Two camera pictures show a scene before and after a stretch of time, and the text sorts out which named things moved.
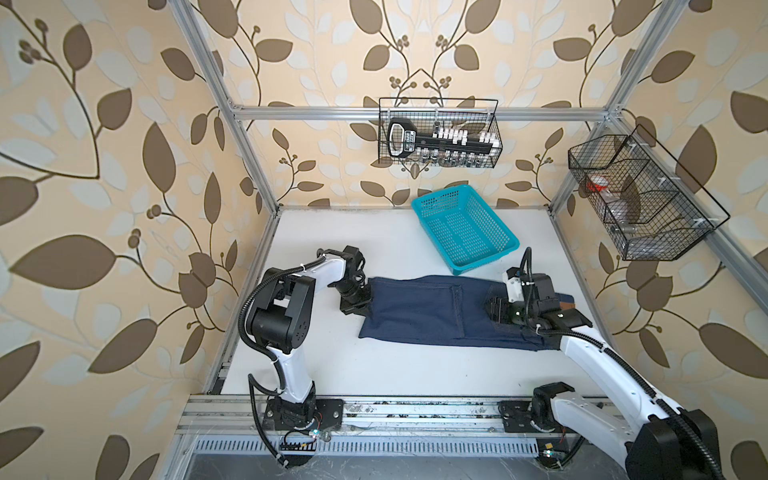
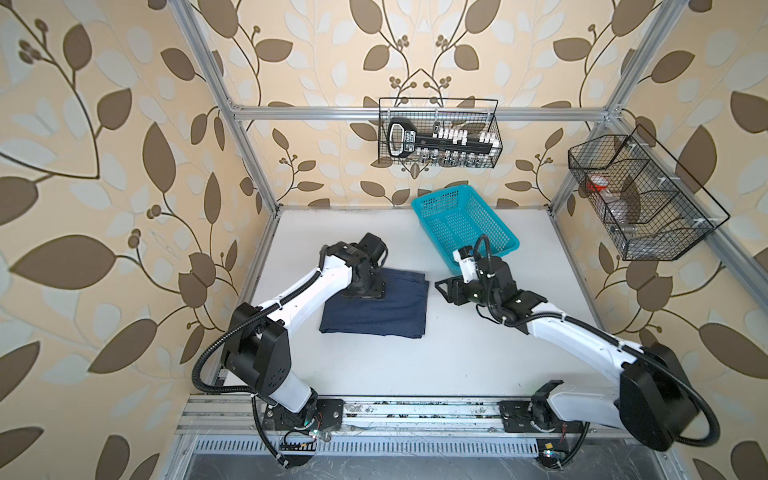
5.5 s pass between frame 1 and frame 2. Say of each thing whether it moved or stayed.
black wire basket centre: stayed
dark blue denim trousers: moved
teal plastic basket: stayed
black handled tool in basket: stayed
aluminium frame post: stayed
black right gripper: moved
